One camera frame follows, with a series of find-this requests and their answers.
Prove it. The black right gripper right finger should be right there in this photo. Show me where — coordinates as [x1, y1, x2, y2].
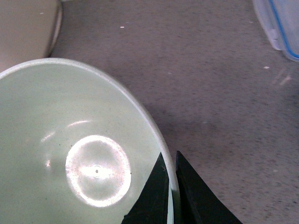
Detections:
[176, 151, 241, 224]

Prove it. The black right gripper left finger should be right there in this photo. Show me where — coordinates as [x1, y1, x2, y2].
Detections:
[122, 154, 169, 224]

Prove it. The green bowl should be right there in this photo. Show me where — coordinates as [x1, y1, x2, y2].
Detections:
[0, 58, 182, 224]

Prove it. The clear lid with blue seal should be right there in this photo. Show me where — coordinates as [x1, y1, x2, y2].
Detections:
[252, 0, 299, 62]

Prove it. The cream two-slot toaster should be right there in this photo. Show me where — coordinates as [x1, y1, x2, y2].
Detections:
[0, 0, 63, 71]

